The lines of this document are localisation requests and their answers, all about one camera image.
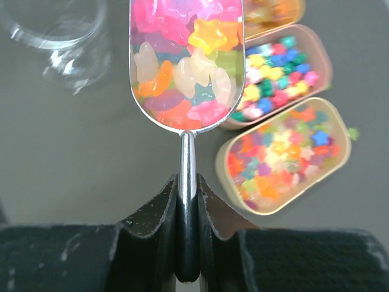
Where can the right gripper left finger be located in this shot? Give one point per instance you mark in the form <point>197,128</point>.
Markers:
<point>135,254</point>

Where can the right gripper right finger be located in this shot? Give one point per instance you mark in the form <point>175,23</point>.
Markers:
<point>236,255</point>

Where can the pink tray of star candies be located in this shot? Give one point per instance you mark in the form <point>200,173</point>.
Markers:
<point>283,67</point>

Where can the orange tray of candies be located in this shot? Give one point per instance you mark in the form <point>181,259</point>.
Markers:
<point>261,16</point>

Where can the beige tray of gummies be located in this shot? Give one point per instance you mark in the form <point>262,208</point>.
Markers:
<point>265,168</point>

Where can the clear plastic jar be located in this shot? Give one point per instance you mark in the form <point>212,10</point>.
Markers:
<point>71,36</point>

